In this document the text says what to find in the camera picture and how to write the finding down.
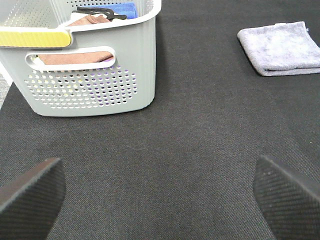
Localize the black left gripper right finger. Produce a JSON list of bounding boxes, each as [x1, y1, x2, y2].
[[252, 155, 320, 240]]

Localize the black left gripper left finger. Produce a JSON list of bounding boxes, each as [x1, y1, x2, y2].
[[0, 158, 66, 240]]

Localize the lavender towel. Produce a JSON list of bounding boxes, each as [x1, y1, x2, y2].
[[237, 21, 320, 77]]

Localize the black table mat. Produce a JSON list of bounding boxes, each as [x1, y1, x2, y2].
[[0, 0, 320, 240]]

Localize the grey perforated laundry basket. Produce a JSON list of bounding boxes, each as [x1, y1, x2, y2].
[[0, 0, 162, 117]]

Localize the brown towel in basket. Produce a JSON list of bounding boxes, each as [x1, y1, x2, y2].
[[36, 13, 114, 65]]

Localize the yellow label on basket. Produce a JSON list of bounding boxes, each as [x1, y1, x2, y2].
[[0, 31, 72, 48]]

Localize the blue towel in basket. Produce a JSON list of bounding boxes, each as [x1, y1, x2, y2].
[[109, 2, 139, 19]]

